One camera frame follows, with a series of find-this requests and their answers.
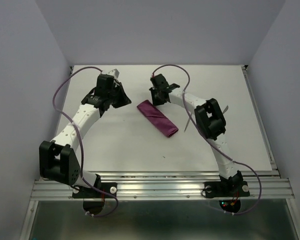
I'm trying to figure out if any purple cloth napkin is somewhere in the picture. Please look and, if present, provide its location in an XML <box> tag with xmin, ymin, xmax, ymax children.
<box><xmin>137</xmin><ymin>100</ymin><xmax>179</xmax><ymax>138</ymax></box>

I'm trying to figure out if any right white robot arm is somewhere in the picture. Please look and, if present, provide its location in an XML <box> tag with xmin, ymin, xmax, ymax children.
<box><xmin>149</xmin><ymin>74</ymin><xmax>243</xmax><ymax>195</ymax></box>

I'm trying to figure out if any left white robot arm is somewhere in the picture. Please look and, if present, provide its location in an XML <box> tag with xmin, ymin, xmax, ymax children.
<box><xmin>39</xmin><ymin>69</ymin><xmax>131</xmax><ymax>197</ymax></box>

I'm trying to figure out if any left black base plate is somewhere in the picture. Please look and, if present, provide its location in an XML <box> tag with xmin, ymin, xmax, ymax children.
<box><xmin>72</xmin><ymin>182</ymin><xmax>118</xmax><ymax>199</ymax></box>

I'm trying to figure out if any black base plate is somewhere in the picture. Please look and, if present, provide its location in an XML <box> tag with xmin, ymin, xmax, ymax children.
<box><xmin>201</xmin><ymin>181</ymin><xmax>250</xmax><ymax>199</ymax></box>
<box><xmin>72</xmin><ymin>182</ymin><xmax>118</xmax><ymax>199</ymax></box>

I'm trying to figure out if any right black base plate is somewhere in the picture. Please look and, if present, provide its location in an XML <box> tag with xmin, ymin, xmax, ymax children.
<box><xmin>201</xmin><ymin>181</ymin><xmax>250</xmax><ymax>199</ymax></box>

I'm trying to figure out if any aluminium rail frame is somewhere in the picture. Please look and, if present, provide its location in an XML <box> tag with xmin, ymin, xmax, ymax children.
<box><xmin>20</xmin><ymin>65</ymin><xmax>300</xmax><ymax>240</ymax></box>

